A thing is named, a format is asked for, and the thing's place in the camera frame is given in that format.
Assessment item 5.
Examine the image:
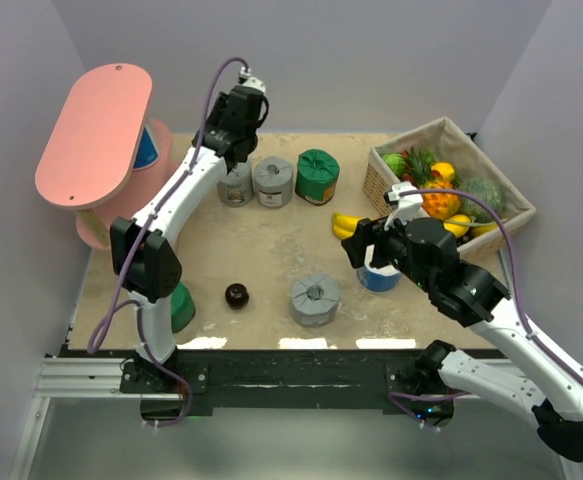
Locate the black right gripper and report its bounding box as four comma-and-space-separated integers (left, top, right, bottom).
341, 206, 435, 292

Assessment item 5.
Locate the grey roll with barcode label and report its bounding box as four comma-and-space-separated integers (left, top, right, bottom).
252, 156, 294, 209

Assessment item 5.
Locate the grey roll front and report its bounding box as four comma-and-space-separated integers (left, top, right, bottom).
289, 273, 341, 327

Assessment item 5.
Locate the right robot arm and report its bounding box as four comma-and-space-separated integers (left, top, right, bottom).
341, 218, 583, 462

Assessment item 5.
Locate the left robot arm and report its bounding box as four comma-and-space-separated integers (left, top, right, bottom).
110, 78, 269, 392

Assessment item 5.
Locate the pink three-tier shelf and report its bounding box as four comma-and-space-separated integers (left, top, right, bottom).
35, 63, 177, 250

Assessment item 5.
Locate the yellow banana bunch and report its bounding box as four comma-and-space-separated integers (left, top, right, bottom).
332, 212, 362, 240

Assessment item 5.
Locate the grey roll with cartoon label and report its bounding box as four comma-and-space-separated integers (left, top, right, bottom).
217, 160, 254, 207

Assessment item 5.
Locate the yellow lemon in basket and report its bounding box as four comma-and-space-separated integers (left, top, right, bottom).
443, 214, 472, 239

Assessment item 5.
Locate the green artificial fruit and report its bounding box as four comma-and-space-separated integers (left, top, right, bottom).
382, 153, 407, 178

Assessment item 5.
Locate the green wrapped paper roll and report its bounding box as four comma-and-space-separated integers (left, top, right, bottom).
295, 149, 340, 206

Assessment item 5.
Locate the artificial pineapple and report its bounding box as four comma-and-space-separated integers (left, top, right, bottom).
402, 148, 460, 220

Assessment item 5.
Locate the yellow artificial fruit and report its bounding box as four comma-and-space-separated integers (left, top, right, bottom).
430, 162, 456, 183

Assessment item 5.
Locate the green artificial melon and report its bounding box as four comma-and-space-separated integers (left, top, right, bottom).
459, 177, 504, 224

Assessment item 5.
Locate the wicker basket with cloth liner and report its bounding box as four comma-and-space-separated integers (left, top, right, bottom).
362, 117, 536, 235

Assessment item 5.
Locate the green wrapped roll front left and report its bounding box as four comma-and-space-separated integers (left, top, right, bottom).
171, 282, 196, 333

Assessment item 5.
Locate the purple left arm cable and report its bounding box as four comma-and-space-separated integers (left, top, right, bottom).
86, 56, 250, 355

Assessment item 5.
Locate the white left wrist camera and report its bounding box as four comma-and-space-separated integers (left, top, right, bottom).
238, 67, 266, 95

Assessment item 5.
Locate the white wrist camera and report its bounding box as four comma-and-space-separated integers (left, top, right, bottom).
384, 181, 423, 231
238, 67, 266, 95

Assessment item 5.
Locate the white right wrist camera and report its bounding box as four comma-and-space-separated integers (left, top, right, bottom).
384, 181, 423, 231

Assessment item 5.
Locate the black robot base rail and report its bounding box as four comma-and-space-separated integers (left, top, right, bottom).
35, 342, 475, 429

